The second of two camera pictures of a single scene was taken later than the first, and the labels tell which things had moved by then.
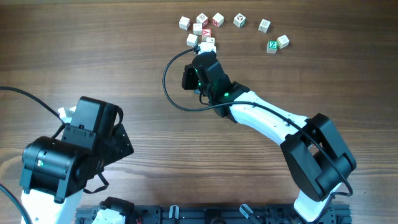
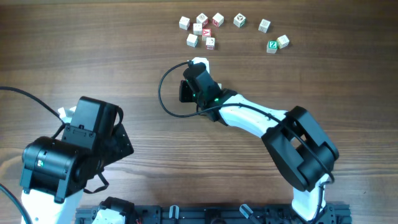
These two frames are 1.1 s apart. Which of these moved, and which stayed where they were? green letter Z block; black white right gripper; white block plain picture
Moved: black white right gripper
Stayed: white block plain picture; green letter Z block
